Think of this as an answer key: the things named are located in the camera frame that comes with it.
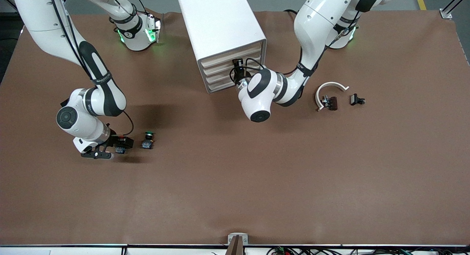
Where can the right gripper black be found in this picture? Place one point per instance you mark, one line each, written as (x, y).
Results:
(119, 140)

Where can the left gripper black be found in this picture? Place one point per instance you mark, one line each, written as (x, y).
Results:
(239, 77)

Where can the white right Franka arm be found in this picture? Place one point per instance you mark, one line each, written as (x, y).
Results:
(40, 20)

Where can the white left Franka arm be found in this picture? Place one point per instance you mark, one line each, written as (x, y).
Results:
(315, 20)

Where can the white curved plastic arc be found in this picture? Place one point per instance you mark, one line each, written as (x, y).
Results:
(332, 83)

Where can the brown table mat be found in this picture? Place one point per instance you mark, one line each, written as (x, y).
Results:
(235, 181)

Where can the small black contact block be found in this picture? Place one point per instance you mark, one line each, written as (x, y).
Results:
(354, 99)

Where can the green push button switch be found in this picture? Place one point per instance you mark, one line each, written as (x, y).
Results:
(147, 145)

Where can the dark brown switch block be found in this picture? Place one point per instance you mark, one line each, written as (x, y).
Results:
(333, 103)

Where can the grey metal clamp bracket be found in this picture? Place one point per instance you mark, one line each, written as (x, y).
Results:
(232, 237)

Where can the brown wooden post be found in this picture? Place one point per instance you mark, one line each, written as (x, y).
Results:
(235, 247)

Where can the aluminium frame post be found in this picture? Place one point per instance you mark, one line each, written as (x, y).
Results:
(446, 13)

